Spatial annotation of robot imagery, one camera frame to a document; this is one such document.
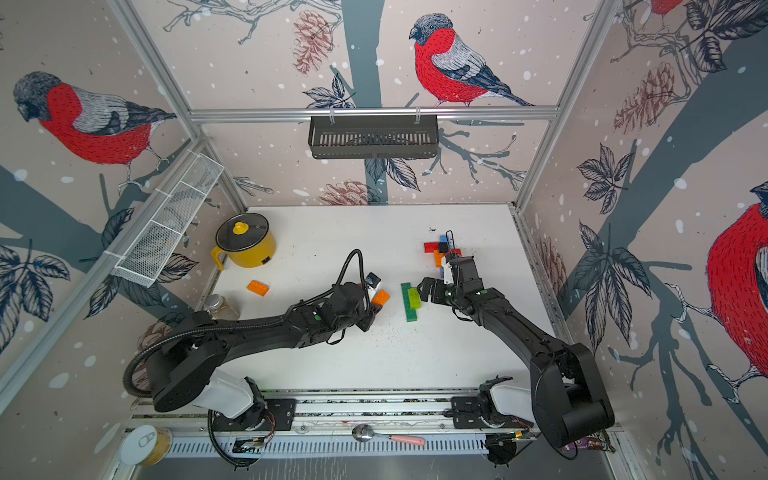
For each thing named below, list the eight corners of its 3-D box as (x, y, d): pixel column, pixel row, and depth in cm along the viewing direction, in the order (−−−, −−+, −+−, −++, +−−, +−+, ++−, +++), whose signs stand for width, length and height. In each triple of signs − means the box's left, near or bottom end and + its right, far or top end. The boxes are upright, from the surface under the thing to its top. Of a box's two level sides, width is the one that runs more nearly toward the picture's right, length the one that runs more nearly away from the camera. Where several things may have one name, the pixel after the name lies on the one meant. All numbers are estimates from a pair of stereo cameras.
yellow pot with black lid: (222, 269, 103) (205, 249, 94) (238, 233, 114) (224, 212, 104) (270, 269, 103) (258, 249, 94) (281, 233, 114) (271, 212, 104)
